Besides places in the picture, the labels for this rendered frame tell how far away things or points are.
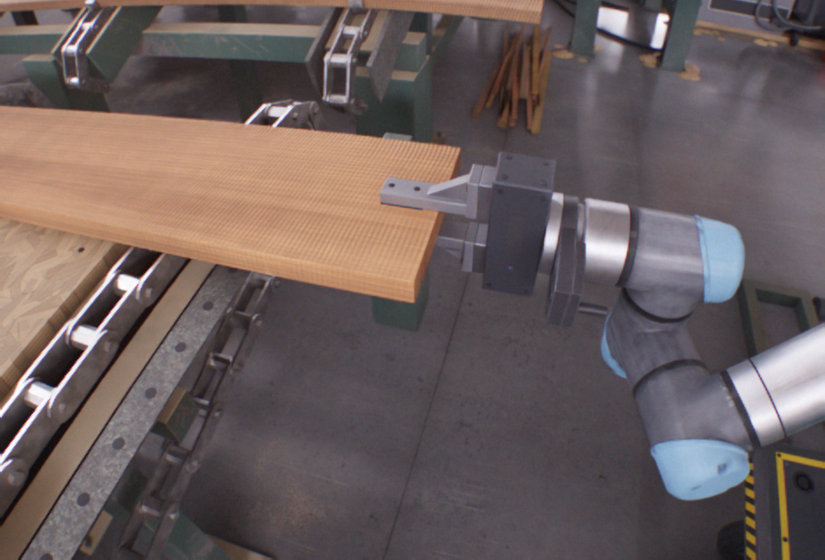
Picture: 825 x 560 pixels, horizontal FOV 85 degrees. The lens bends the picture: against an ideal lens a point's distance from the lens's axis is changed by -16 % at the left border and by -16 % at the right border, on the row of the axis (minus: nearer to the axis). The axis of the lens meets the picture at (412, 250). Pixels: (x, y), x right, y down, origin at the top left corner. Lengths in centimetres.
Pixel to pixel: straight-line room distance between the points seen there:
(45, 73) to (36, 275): 103
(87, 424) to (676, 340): 53
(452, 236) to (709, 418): 28
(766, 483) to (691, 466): 62
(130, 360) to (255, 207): 18
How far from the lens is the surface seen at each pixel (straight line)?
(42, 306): 59
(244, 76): 236
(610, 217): 47
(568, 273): 42
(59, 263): 63
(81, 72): 126
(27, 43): 166
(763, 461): 111
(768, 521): 106
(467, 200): 47
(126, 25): 130
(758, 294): 187
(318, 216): 49
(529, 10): 90
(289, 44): 112
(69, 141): 76
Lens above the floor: 119
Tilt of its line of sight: 44 degrees down
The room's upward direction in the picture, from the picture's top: 1 degrees counter-clockwise
